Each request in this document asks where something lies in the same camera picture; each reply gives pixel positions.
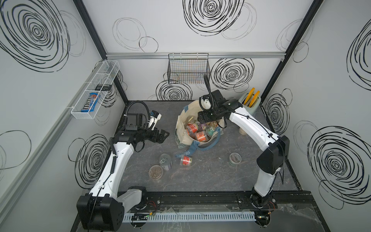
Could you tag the yellow toast slice left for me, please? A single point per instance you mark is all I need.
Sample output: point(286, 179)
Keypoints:
point(248, 97)

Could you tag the cream canvas tote bag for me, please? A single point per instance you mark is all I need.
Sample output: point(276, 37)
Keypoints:
point(213, 129)

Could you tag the clear brown seed jar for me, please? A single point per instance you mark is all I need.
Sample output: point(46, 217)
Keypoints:
point(156, 172)

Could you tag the white slotted cable duct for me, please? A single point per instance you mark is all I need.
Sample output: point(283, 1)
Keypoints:
point(190, 217)

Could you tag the black wire wall basket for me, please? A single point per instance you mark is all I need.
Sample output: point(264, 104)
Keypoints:
point(188, 68)

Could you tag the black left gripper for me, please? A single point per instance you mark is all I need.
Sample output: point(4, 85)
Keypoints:
point(160, 139)

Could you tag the clear plastic cup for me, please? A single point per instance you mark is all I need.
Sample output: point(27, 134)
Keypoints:
point(242, 132)

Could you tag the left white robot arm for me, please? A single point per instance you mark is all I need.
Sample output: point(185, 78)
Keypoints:
point(103, 209)

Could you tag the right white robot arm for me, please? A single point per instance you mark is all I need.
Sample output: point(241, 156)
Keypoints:
point(274, 147)

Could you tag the mint green toaster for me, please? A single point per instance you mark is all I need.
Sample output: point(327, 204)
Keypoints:
point(251, 110)

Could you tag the blue candy bag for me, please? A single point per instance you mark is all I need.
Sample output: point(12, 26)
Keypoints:
point(90, 104)

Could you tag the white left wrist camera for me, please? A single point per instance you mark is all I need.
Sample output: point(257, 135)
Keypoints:
point(155, 116)

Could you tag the yellow toast slice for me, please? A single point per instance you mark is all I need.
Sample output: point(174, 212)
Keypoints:
point(254, 99)
point(248, 97)

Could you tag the red label seed jar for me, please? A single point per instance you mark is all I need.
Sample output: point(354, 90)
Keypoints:
point(185, 161)

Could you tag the yellow toast slice right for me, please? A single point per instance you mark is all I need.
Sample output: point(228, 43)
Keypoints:
point(254, 99)

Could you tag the grey label seed jar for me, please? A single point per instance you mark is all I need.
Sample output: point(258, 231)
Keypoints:
point(165, 162)

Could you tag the black small device on shelf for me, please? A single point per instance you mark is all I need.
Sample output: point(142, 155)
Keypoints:
point(102, 87)

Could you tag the white wire wall shelf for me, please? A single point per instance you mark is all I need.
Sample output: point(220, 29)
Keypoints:
point(103, 73)

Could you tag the black aluminium frame post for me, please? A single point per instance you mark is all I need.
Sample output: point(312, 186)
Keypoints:
point(97, 42)

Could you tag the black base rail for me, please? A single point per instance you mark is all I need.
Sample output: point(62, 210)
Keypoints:
point(239, 199)

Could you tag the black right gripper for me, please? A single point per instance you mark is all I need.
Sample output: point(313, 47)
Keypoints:
point(204, 113)

